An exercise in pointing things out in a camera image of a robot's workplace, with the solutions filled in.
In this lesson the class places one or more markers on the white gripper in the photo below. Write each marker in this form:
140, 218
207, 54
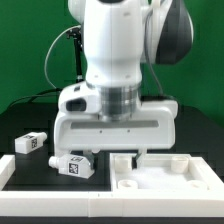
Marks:
151, 126

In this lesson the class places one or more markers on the white square tabletop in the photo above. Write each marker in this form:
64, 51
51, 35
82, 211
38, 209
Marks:
162, 172

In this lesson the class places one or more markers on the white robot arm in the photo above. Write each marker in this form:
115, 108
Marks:
104, 112

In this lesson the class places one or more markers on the white U-shaped fence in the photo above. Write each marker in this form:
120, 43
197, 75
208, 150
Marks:
120, 203

